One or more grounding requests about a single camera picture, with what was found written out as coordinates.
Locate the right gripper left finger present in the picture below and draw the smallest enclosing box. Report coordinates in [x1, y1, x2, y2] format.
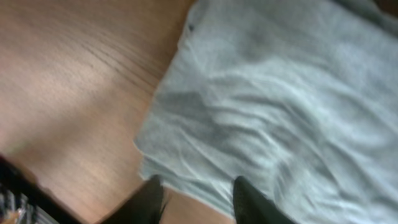
[100, 175, 166, 224]

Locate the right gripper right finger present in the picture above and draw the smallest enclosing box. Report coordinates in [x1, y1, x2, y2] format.
[233, 176, 295, 224]

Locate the light blue t-shirt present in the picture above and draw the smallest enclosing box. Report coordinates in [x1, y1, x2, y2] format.
[134, 0, 397, 223]

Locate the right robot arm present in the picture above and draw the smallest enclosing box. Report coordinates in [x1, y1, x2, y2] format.
[1, 158, 294, 224]

